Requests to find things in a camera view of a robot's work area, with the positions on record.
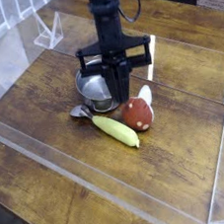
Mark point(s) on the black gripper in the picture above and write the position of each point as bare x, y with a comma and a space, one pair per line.
97, 59

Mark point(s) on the clear acrylic bracket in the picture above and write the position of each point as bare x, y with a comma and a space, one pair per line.
48, 38

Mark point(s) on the clear acrylic enclosure wall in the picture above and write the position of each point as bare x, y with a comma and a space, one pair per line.
176, 173

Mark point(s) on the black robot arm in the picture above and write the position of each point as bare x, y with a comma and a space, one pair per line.
115, 54

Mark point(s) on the small steel pot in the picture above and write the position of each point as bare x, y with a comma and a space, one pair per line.
96, 95

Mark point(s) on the green handled metal spoon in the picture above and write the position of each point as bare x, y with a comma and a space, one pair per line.
109, 126

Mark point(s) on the red white toy mushroom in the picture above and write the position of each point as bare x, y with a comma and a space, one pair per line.
137, 111

